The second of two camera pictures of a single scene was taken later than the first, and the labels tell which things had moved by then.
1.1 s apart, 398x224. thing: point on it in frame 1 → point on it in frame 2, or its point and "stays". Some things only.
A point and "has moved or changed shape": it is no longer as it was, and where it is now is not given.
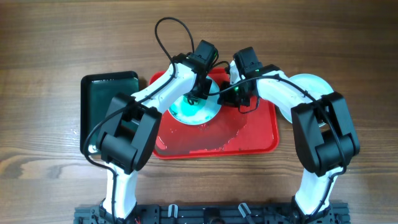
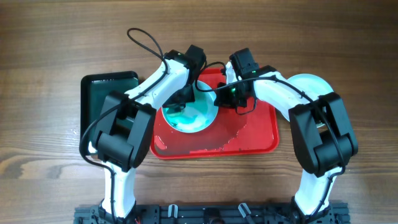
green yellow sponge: x=186 y=99 has moved or changed shape
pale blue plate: x=206 y=109 has moved or changed shape
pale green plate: x=317 y=84 stays
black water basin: x=98 y=91 stays
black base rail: x=211 y=214 stays
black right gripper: x=226 y=99 stays
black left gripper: x=204 y=94 → x=189 y=98
